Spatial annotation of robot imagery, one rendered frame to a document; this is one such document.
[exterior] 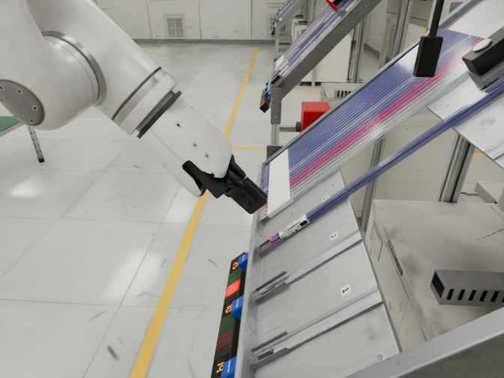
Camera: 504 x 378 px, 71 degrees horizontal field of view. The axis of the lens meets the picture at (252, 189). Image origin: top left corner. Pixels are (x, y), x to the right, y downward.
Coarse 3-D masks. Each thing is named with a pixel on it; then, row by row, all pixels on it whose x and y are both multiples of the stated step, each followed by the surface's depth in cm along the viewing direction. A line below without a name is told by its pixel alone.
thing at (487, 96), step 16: (480, 96) 49; (496, 96) 49; (464, 112) 50; (432, 128) 52; (448, 128) 51; (416, 144) 53; (384, 160) 55; (400, 160) 54; (368, 176) 56; (352, 192) 57; (320, 208) 59; (272, 240) 63
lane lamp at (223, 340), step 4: (232, 328) 57; (224, 332) 58; (228, 332) 57; (232, 332) 56; (220, 336) 58; (224, 336) 57; (228, 336) 56; (220, 340) 57; (224, 340) 56; (228, 340) 55; (220, 344) 56; (224, 344) 55; (228, 344) 55; (216, 348) 56; (220, 348) 55
